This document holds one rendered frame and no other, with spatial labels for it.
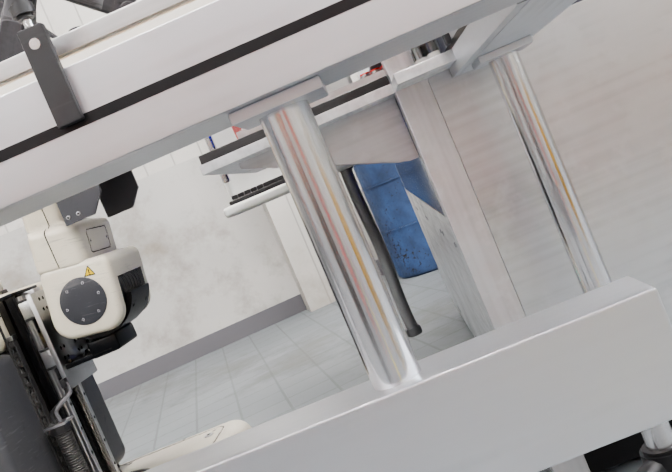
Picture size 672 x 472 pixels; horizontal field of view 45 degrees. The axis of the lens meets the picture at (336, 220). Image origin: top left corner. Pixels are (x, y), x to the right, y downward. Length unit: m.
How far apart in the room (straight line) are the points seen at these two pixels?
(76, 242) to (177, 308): 3.96
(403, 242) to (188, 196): 1.58
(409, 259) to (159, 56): 4.49
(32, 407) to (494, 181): 1.11
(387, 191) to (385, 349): 4.36
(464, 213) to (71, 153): 0.94
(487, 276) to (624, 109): 0.40
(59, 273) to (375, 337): 1.17
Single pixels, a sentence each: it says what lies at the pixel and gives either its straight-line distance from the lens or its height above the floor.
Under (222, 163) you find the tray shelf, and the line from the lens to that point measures 1.57.
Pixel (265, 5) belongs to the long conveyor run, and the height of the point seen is 0.91.
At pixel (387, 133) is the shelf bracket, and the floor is 0.80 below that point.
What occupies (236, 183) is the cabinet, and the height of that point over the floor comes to 0.87.
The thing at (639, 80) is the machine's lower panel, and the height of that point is 0.70.
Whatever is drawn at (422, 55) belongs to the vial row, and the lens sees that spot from 1.47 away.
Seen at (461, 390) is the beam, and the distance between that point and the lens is 0.76.
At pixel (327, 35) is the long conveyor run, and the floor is 0.87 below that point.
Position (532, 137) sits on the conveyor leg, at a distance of 1.34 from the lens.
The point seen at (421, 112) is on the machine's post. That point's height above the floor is 0.81.
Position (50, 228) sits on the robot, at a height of 0.90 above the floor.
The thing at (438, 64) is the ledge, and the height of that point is 0.86.
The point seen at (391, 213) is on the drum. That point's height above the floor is 0.43.
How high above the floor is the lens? 0.75
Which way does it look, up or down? 2 degrees down
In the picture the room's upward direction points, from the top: 23 degrees counter-clockwise
